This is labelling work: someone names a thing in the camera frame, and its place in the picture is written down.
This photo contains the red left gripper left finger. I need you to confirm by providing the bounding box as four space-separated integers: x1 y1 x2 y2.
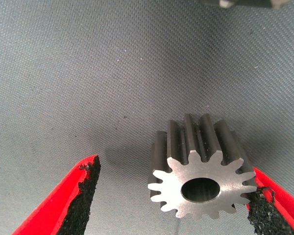
12 154 101 235

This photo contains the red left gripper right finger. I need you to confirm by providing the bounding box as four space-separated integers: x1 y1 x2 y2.
245 166 294 235

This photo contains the smaller steel gear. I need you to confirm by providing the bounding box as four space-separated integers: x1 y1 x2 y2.
147 113 258 220

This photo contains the larger steel gear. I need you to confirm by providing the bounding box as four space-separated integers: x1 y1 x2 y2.
200 0 291 10

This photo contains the dark grey table cloth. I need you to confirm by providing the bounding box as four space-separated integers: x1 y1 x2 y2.
0 0 294 235

